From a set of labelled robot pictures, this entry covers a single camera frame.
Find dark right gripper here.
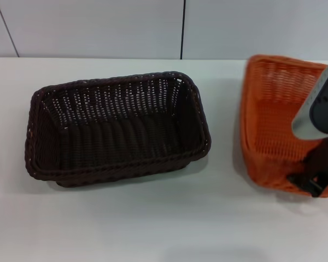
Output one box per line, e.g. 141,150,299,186
286,135,328,198

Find orange-yellow wicker basket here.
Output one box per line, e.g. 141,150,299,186
239,54,328,198

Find dark brown wicker basket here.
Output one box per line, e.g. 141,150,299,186
24,70,212,189

